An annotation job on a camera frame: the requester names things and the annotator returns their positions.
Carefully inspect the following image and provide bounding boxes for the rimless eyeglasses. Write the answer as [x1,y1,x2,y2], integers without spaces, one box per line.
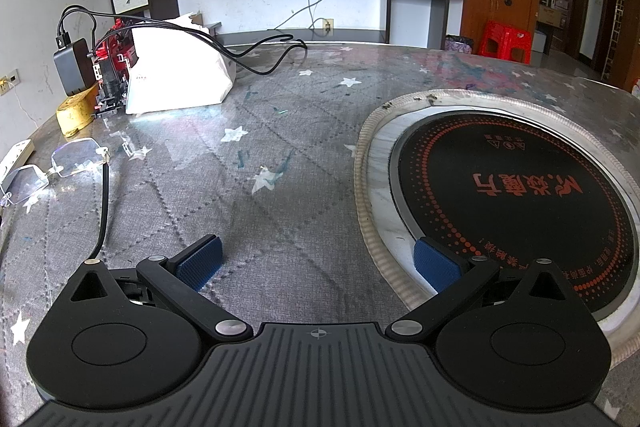
[0,142,112,268]

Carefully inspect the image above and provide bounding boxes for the cardboard box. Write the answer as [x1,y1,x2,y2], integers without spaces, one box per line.
[537,4,566,28]

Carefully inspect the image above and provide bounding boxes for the purple waste bin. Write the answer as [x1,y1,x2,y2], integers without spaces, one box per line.
[444,35,475,56]

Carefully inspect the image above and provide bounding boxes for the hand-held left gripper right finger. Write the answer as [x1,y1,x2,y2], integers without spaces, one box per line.
[387,237,576,343]

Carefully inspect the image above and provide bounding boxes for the white power strip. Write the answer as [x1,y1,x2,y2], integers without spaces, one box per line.
[0,139,35,180]

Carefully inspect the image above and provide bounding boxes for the red plastic stool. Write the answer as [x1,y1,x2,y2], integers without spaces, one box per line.
[479,21,533,65]

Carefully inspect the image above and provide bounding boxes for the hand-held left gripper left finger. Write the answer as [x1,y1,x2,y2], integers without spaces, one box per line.
[65,234,253,343]

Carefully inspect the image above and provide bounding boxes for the grey power adapter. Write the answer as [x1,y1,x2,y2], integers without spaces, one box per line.
[53,39,96,96]

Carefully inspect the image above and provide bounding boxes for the yellow tape roll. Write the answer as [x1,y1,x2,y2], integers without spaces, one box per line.
[56,89,98,138]

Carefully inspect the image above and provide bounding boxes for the black charging cable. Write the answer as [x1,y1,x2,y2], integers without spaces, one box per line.
[56,5,308,78]

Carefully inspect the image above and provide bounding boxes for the metal ladder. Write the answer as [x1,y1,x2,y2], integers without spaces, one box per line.
[601,0,626,82]

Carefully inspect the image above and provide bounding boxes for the red black block model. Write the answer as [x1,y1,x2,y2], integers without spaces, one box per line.
[92,19,138,115]

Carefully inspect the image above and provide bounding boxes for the round black induction cooker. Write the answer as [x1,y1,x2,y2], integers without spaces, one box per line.
[354,91,640,365]

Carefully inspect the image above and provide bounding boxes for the white paper bag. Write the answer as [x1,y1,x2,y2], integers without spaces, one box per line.
[125,13,237,115]

